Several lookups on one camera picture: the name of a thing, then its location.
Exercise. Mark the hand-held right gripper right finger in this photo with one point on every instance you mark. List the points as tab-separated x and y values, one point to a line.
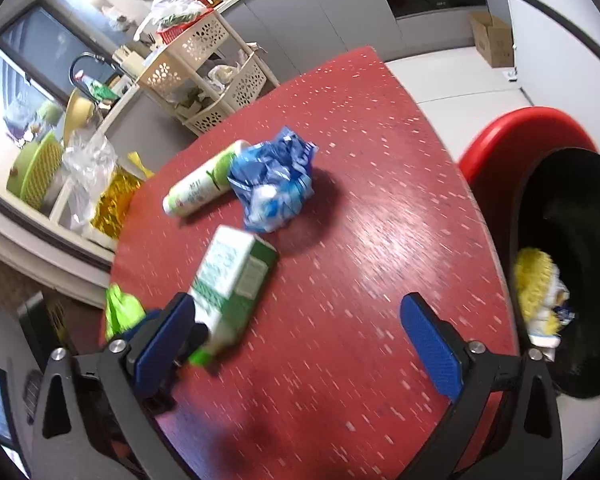
430	350

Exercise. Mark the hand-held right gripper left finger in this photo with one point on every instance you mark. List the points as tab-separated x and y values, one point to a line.
162	345

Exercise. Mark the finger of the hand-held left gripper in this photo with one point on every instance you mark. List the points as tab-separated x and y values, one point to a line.
195	337

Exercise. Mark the green white carton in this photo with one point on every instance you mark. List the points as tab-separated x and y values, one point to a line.
230	275

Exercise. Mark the yellow egg-crate sponge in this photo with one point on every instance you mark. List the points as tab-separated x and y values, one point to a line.
532	280

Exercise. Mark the grey yellow wrapper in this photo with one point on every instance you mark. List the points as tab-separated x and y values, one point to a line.
565	312

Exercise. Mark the black trash bin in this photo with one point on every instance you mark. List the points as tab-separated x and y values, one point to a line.
570	210

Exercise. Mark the green plastic wrapper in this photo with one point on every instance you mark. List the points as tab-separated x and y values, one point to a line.
122	310

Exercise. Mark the green white bottle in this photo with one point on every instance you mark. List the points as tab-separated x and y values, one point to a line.
195	190

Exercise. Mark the gold foil packet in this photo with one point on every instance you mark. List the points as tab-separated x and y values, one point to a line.
112	205

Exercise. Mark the crumpled blue wrapper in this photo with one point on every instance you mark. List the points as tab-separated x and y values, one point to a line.
275	185

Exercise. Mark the clear plastic bag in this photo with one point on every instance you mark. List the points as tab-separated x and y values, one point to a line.
87	160

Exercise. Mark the lime green basket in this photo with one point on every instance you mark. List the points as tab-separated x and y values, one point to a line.
35	170

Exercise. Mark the red chair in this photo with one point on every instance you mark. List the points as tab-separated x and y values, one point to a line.
505	135

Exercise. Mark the yellow basin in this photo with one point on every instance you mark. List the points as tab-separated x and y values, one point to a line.
80	110

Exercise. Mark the black kitchen faucet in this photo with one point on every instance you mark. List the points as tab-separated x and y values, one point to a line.
75	67

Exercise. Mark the beige storage cart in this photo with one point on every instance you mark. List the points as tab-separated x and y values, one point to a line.
200	40

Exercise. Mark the red basket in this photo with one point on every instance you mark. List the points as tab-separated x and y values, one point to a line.
177	35

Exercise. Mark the cardboard box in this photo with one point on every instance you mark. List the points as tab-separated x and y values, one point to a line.
492	40

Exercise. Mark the white fridge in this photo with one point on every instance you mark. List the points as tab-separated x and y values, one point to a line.
555	50

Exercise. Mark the kitchen window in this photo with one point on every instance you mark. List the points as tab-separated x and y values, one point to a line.
40	40

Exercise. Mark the plastic bag of vegetables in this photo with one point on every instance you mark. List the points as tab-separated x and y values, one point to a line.
177	7

